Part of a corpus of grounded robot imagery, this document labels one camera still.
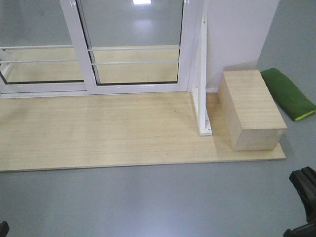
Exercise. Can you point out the green cushion mat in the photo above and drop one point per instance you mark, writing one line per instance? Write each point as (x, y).
(289, 97)

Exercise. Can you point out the light wooden platform board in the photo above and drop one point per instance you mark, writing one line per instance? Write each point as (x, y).
(113, 130)

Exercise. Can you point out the white sliding glass door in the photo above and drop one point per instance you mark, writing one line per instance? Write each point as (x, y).
(190, 15)

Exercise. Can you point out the white triangular support bracket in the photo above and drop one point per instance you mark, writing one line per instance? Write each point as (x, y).
(199, 88)

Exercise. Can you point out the light wooden box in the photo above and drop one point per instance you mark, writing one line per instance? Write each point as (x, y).
(253, 120)

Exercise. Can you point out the fixed white glass door panel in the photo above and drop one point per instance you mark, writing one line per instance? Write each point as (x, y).
(36, 49)

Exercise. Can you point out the white wall panel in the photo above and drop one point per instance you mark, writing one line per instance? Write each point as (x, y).
(237, 30)

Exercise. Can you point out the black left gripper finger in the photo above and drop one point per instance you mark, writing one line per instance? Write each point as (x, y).
(4, 229)

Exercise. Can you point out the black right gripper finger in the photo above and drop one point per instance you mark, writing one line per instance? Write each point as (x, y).
(304, 181)
(308, 230)

